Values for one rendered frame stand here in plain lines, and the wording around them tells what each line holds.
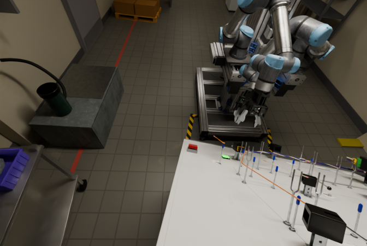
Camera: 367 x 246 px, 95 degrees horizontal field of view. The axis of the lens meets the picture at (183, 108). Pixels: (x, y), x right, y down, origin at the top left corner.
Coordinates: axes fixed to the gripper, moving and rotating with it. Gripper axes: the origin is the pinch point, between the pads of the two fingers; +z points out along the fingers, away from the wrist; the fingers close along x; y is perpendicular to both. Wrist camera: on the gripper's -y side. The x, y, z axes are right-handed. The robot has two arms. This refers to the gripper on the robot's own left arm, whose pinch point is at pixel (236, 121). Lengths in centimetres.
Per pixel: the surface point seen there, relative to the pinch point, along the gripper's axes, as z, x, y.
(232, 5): -315, -314, -245
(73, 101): 68, -160, 37
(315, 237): 18, 51, 49
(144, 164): 90, -89, -40
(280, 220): 21, 44, 41
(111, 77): 25, -174, 9
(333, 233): 15, 52, 50
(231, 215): 26, 36, 51
